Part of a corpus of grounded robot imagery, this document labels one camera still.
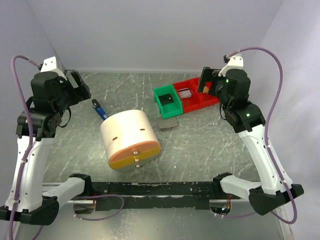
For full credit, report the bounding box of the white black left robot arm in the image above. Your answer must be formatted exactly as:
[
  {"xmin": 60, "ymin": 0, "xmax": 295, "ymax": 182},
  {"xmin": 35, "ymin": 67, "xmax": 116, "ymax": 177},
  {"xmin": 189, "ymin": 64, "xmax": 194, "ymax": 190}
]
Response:
[{"xmin": 0, "ymin": 70, "xmax": 94, "ymax": 226}]

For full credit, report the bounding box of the red plastic bin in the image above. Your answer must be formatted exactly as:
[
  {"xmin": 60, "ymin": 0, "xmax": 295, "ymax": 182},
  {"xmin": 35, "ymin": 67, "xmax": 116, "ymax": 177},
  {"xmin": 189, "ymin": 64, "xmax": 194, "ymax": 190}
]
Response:
[
  {"xmin": 190, "ymin": 77, "xmax": 219, "ymax": 109},
  {"xmin": 173, "ymin": 79, "xmax": 200, "ymax": 114}
]

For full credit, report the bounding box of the blue stapler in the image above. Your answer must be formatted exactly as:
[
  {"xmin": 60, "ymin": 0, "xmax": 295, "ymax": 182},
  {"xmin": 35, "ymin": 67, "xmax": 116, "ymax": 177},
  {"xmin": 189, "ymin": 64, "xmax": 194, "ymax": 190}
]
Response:
[{"xmin": 91, "ymin": 99, "xmax": 108, "ymax": 121}]

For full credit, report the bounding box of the grey card holder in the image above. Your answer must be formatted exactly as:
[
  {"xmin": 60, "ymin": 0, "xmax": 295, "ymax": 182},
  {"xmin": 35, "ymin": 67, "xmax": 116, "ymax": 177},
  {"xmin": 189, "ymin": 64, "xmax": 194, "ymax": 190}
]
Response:
[{"xmin": 157, "ymin": 117, "xmax": 178, "ymax": 130}]

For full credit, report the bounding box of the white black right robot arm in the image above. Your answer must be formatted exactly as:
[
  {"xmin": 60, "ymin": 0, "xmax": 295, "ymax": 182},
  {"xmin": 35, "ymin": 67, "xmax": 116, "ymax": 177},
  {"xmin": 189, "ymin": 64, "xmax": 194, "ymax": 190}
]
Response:
[{"xmin": 197, "ymin": 67, "xmax": 304, "ymax": 216}]

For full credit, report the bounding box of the white silver card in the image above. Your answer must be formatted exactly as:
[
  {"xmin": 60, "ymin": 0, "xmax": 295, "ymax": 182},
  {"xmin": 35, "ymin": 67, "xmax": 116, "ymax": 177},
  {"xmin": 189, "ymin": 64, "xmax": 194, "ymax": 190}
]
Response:
[{"xmin": 178, "ymin": 88, "xmax": 192, "ymax": 99}]

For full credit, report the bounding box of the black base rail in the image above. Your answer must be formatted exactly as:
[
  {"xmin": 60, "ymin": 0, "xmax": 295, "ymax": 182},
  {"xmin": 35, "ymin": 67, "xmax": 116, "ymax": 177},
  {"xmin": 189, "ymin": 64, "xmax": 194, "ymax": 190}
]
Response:
[{"xmin": 69, "ymin": 181, "xmax": 241, "ymax": 212}]

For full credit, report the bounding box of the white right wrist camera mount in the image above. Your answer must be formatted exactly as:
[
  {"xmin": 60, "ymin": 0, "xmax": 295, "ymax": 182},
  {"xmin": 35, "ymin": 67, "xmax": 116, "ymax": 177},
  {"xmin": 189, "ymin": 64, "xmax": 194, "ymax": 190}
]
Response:
[{"xmin": 218, "ymin": 53, "xmax": 244, "ymax": 77}]

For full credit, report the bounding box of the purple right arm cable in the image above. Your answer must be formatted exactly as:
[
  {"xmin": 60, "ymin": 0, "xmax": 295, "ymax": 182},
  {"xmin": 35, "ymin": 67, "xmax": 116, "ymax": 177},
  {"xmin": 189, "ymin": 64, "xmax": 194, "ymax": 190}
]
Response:
[{"xmin": 219, "ymin": 46, "xmax": 298, "ymax": 225}]

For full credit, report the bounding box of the gold card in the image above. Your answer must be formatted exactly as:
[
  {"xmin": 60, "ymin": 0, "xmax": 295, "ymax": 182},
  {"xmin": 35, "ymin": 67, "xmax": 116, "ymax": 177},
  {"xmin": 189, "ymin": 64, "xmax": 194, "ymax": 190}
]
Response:
[{"xmin": 202, "ymin": 86, "xmax": 209, "ymax": 93}]

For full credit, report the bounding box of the green plastic bin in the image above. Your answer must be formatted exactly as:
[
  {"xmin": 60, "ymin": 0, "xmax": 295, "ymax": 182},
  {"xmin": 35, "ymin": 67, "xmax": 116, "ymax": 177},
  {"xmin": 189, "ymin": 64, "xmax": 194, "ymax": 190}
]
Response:
[{"xmin": 153, "ymin": 84, "xmax": 183, "ymax": 119}]

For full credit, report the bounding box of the black VIP card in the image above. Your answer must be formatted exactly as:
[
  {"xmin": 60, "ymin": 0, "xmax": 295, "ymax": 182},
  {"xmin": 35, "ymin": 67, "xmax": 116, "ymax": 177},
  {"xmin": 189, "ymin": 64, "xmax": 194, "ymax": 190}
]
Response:
[{"xmin": 158, "ymin": 93, "xmax": 174, "ymax": 106}]

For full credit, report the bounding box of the white drum with orange lid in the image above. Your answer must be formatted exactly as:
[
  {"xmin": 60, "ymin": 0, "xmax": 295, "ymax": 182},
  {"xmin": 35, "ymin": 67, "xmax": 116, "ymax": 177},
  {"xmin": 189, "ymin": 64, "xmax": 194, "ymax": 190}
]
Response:
[{"xmin": 100, "ymin": 109, "xmax": 161, "ymax": 171}]

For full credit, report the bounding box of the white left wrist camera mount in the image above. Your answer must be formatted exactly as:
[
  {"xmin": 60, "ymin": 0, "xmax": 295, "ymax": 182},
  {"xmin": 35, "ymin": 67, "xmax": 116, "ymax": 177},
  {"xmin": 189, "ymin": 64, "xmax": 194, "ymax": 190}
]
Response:
[{"xmin": 40, "ymin": 56, "xmax": 67, "ymax": 80}]

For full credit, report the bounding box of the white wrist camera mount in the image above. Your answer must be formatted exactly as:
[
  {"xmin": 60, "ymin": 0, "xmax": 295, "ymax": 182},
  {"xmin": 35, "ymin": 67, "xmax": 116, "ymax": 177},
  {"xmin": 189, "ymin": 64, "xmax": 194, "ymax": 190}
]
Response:
[
  {"xmin": 40, "ymin": 56, "xmax": 67, "ymax": 80},
  {"xmin": 218, "ymin": 53, "xmax": 244, "ymax": 77}
]

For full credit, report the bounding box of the red middle plastic bin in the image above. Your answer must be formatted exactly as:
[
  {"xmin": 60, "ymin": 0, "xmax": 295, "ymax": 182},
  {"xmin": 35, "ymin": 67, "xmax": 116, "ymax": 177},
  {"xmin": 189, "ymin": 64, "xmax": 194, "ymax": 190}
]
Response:
[{"xmin": 173, "ymin": 79, "xmax": 200, "ymax": 114}]

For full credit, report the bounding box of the red right plastic bin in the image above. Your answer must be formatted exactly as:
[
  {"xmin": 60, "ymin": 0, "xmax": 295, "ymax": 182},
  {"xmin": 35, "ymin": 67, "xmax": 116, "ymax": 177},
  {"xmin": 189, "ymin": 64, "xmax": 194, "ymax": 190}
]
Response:
[{"xmin": 190, "ymin": 77, "xmax": 219, "ymax": 109}]

